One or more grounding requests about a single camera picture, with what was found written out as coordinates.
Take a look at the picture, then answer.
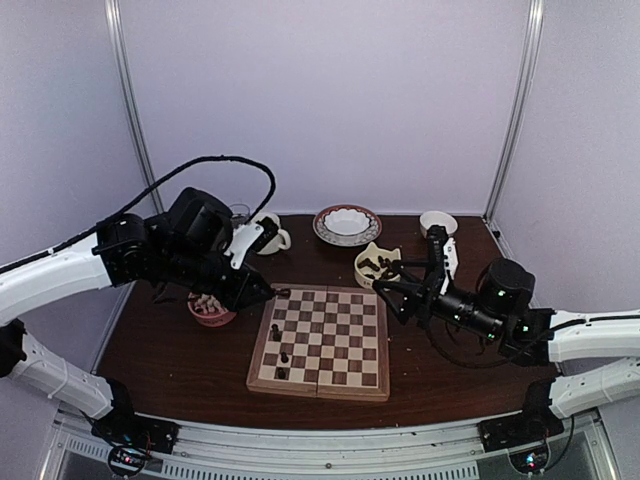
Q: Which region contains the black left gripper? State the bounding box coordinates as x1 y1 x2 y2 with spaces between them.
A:
160 243 274 312

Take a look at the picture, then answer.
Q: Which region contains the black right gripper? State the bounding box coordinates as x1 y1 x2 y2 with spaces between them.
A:
372 259 504 343

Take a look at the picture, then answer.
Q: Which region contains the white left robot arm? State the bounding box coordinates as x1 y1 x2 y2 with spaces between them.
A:
1 188 278 444

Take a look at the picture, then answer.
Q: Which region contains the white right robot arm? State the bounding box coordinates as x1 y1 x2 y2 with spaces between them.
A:
373 258 639 442

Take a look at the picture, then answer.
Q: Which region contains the wooden chess board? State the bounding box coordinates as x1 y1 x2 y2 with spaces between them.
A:
246 284 390 402

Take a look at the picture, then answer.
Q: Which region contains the cream cat-ear bowl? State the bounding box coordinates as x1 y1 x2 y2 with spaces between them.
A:
354 242 401 290

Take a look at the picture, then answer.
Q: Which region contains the pink bowl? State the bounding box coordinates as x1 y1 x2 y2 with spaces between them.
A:
187 293 237 328

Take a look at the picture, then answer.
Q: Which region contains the cream ribbed mug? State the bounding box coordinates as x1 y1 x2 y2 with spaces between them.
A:
253 212 292 256

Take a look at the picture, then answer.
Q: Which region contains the small white floral bowl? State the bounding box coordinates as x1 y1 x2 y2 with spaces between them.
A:
419 211 458 238

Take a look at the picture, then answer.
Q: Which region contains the clear drinking glass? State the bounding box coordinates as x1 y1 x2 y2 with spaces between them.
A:
229 203 251 228

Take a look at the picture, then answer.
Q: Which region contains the white scalloped bowl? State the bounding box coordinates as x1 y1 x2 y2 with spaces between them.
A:
323 208 370 236

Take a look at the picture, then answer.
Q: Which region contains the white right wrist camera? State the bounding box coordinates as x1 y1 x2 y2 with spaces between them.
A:
426 225 459 295

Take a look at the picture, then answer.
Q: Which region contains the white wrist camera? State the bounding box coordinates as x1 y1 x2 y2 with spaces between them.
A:
426 225 459 295
224 219 277 270

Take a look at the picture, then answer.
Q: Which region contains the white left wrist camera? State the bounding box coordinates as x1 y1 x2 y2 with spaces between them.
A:
224 219 277 270

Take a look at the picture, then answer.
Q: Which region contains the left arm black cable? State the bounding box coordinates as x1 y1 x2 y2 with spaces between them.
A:
0 155 277 274

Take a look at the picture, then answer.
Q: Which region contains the aluminium front rail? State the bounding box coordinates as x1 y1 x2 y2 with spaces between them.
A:
35 404 622 479

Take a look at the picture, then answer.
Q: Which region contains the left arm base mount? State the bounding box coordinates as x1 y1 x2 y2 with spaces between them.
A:
89 415 180 454

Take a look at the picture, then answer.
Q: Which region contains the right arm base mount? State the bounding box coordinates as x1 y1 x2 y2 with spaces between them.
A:
478 415 564 452

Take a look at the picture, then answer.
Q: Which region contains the right aluminium frame post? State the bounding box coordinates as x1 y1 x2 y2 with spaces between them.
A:
483 0 545 224

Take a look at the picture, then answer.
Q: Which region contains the aluminium frame post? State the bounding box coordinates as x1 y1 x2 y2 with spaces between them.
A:
483 0 545 224
104 0 156 187

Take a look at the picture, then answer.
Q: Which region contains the left aluminium frame post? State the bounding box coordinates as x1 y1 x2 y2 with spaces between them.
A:
104 0 156 187

